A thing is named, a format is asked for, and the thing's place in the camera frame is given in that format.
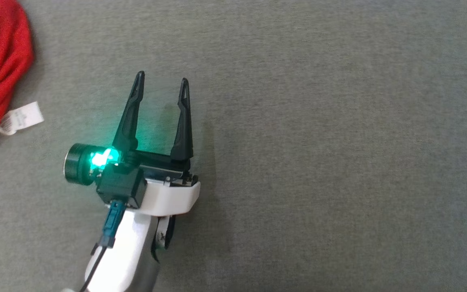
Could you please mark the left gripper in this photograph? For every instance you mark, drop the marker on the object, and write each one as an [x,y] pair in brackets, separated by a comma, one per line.
[172,194]

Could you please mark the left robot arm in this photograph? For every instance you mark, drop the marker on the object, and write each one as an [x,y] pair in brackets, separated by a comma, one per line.
[124,255]

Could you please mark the grey fabric sofa seat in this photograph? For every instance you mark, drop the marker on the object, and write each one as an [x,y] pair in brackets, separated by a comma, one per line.
[318,142]

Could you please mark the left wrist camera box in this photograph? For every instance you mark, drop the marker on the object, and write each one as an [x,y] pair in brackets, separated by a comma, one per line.
[122,186]

